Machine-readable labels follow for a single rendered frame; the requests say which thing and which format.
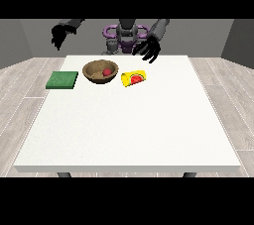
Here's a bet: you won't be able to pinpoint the green square pad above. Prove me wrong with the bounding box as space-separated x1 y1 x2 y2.
45 70 79 90

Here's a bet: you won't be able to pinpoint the brown wooden bowl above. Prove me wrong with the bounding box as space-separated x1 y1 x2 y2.
81 59 120 85

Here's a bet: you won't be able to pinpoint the yellow cup with melon print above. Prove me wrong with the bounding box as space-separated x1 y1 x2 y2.
120 69 148 88

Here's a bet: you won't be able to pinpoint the grey robot trunk purple rings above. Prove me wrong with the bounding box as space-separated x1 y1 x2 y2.
100 19 149 56

